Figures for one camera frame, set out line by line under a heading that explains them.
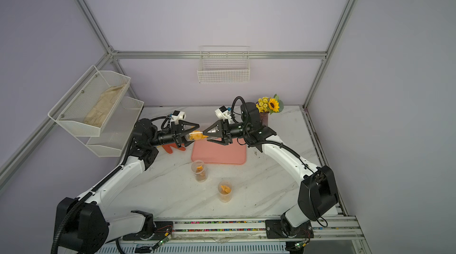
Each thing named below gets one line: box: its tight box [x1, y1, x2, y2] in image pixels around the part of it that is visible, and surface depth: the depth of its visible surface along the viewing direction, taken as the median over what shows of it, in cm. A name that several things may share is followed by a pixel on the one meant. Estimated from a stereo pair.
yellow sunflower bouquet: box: [255, 93, 285, 115], surface depth 91 cm
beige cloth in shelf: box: [83, 83, 127, 128], surface depth 81 cm
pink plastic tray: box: [191, 137, 247, 165], surface depth 99 cm
